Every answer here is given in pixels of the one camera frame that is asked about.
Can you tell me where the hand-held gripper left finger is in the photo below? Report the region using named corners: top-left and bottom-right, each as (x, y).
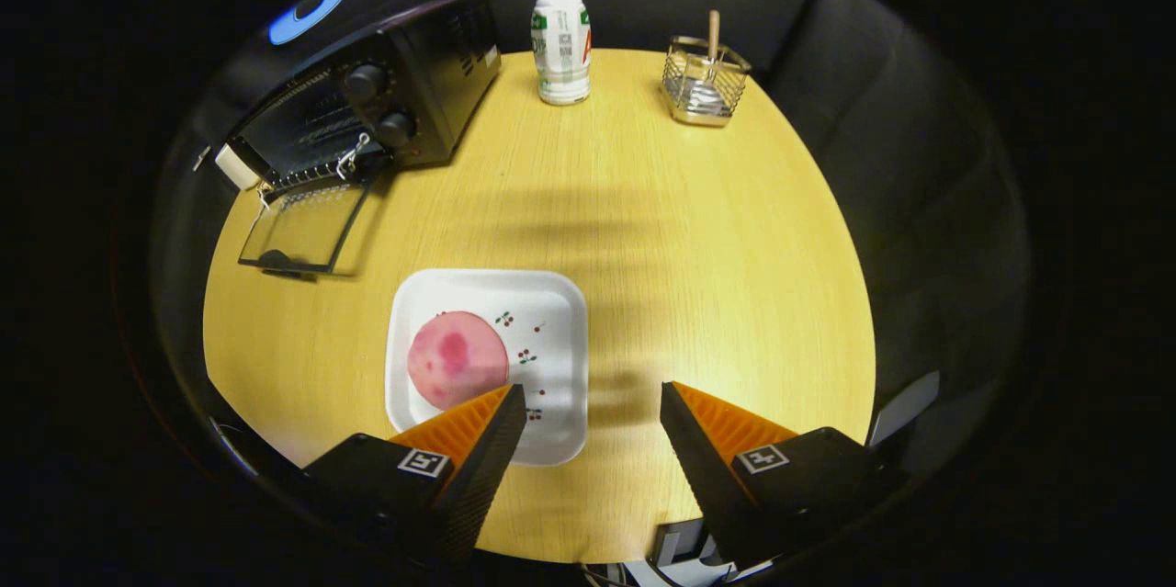
top-left (299, 383), bottom-right (529, 570)

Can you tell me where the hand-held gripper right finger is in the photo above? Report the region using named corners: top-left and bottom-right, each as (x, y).
top-left (660, 380), bottom-right (906, 570)

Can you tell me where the round pink food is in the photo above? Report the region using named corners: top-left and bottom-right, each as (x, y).
top-left (407, 310), bottom-right (510, 412)

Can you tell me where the white square plate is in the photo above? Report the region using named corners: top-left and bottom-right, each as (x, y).
top-left (385, 268), bottom-right (589, 467)

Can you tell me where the black toaster oven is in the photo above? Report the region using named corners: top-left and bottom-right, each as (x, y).
top-left (225, 0), bottom-right (503, 280)

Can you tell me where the white pop-up toaster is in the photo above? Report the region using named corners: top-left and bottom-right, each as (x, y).
top-left (215, 144), bottom-right (263, 191)

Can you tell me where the white bottle green label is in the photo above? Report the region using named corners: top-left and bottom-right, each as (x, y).
top-left (530, 0), bottom-right (592, 107)

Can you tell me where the metal wire basket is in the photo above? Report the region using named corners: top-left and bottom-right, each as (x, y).
top-left (661, 36), bottom-right (752, 128)

